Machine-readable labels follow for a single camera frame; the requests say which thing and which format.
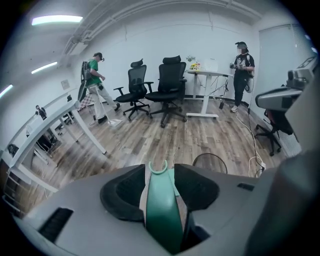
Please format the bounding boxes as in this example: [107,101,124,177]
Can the checkered tablecloth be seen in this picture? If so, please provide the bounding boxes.
[77,96,94,112]

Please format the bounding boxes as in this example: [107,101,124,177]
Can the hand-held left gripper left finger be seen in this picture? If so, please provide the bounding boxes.
[22,164,161,256]

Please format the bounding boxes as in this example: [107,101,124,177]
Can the white standing desk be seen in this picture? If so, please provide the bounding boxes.
[184,69,234,119]

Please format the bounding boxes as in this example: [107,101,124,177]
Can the green bottle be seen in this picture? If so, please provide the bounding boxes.
[139,160,186,255]

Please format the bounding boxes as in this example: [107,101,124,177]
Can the ceiling light strip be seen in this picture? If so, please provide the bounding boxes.
[31,61,59,75]
[0,84,14,99]
[31,15,84,27]

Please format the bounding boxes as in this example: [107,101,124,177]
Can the white long-handled floor tool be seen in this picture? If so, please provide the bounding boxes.
[93,86,124,129]

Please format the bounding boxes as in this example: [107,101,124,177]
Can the black mesh waste bin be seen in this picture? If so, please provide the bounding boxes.
[191,152,229,175]

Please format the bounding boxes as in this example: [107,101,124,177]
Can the black office chair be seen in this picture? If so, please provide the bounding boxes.
[254,108,296,157]
[113,58,155,122]
[144,55,188,129]

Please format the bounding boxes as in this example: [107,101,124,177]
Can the white cable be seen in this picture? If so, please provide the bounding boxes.
[234,109,266,176]

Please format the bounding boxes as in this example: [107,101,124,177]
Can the white window blinds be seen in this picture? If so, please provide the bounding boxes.
[258,23,313,101]

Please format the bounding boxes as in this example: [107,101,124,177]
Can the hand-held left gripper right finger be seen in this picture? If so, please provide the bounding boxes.
[174,164,263,251]

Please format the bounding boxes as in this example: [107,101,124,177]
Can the pale blue table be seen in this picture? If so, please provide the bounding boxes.
[7,99,109,193]

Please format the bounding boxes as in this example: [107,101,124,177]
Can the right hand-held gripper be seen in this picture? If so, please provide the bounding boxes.
[255,56,318,111]

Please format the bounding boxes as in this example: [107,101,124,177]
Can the white power strip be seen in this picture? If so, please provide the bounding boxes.
[254,162,267,176]

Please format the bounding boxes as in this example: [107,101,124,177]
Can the white box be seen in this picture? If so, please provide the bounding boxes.
[203,58,220,72]

